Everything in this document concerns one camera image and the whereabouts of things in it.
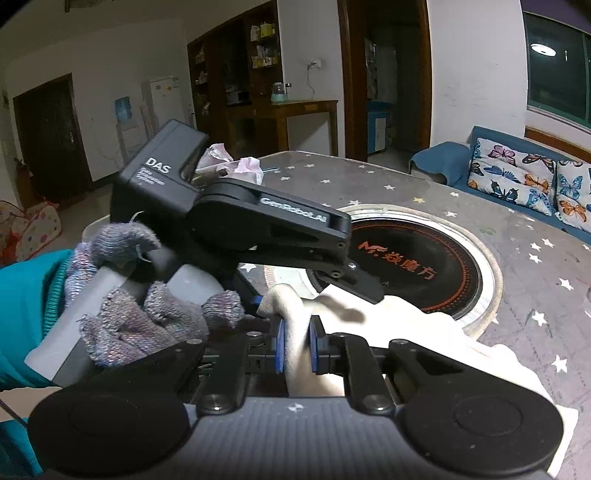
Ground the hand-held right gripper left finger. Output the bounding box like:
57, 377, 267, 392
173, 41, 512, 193
173, 318, 286, 415

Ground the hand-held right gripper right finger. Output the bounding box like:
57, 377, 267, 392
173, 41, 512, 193
310, 315, 446, 415

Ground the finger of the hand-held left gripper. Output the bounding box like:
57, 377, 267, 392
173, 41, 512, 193
233, 268, 265, 320
307, 262, 385, 304

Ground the cream garment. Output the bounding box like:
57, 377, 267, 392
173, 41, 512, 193
256, 284, 580, 476

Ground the person's left forearm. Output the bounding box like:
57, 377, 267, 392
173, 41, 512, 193
0, 249, 75, 391

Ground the person's left hand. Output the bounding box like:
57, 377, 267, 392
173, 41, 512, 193
64, 222, 243, 368

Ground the white plastic bag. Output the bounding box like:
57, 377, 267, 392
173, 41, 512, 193
196, 143, 232, 174

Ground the black round induction cooktop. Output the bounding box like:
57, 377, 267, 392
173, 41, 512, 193
305, 212, 498, 326

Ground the wooden sideboard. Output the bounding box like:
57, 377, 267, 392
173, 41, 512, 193
226, 99, 339, 158

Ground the blue sofa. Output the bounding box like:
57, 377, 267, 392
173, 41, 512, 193
409, 126, 591, 245

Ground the blue and white cabinet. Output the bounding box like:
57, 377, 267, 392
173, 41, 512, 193
367, 102, 393, 155

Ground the white refrigerator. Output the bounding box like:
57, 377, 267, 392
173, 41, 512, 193
141, 76, 181, 139

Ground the dark wooden shelf unit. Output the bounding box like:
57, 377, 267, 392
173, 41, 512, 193
187, 0, 283, 134

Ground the grey star-print tablecloth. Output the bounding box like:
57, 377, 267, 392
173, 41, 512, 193
240, 150, 591, 480

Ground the white water dispenser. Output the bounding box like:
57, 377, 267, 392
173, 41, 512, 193
113, 95, 141, 153

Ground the butterfly-print cushion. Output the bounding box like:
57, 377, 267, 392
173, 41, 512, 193
554, 159, 591, 232
466, 137, 557, 217

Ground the polka-dot play tent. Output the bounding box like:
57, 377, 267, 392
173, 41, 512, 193
0, 200, 63, 266

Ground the dark wooden door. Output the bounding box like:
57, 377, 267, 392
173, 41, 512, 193
13, 74, 90, 195

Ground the dark window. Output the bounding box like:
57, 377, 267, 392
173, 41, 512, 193
522, 11, 591, 130

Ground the wooden door frame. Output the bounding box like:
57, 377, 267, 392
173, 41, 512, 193
337, 0, 432, 162

